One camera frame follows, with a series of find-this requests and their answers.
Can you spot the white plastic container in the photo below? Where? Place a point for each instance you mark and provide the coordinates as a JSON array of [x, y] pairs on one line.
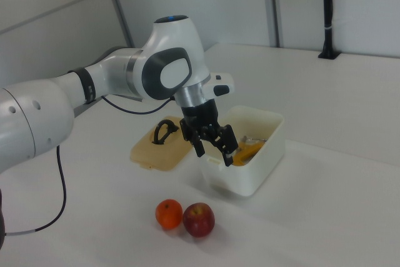
[[259, 170]]

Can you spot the orange toy fruit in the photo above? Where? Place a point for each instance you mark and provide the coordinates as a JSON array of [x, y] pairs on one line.
[[168, 214]]

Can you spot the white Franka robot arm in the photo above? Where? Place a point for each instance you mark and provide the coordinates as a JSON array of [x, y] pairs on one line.
[[37, 113]]

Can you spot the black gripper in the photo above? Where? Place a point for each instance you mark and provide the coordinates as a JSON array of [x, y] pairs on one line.
[[200, 113]]

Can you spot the red toy apple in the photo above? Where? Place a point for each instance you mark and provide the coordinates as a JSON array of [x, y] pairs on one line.
[[198, 220]]

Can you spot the beige plastic lid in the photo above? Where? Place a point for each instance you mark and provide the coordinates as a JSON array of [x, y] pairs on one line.
[[162, 158]]

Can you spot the large yellow C-clamp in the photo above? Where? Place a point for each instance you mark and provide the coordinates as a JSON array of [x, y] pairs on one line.
[[247, 154]]

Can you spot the black pole with base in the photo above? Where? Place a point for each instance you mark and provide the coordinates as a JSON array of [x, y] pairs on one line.
[[327, 13]]

